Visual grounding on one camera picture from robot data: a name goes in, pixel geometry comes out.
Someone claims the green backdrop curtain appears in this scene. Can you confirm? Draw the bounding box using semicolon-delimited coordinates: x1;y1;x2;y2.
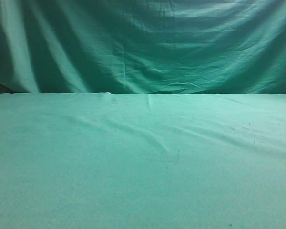
0;0;286;94

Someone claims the green table cloth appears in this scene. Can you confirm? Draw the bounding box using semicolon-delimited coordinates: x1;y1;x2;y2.
0;93;286;229

